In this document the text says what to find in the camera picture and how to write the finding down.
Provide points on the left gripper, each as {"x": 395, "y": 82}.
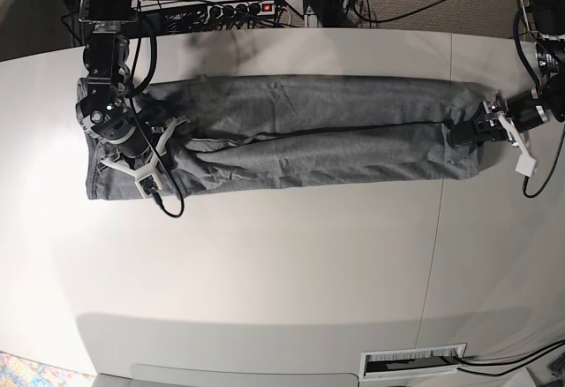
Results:
{"x": 487, "y": 128}

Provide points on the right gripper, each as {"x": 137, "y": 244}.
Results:
{"x": 137, "y": 146}

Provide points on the grey T-shirt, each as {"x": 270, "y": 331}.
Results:
{"x": 276, "y": 132}

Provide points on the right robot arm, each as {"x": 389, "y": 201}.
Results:
{"x": 121, "y": 122}

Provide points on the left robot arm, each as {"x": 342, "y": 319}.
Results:
{"x": 538, "y": 34}

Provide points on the white power strip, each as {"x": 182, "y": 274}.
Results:
{"x": 253, "y": 10}

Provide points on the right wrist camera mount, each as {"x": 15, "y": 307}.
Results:
{"x": 151, "y": 178}

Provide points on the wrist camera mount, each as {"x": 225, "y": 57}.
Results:
{"x": 526, "y": 163}
{"x": 151, "y": 178}

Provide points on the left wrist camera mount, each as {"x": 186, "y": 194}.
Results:
{"x": 526, "y": 163}

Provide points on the white cable grommet tray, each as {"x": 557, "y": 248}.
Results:
{"x": 410, "y": 363}

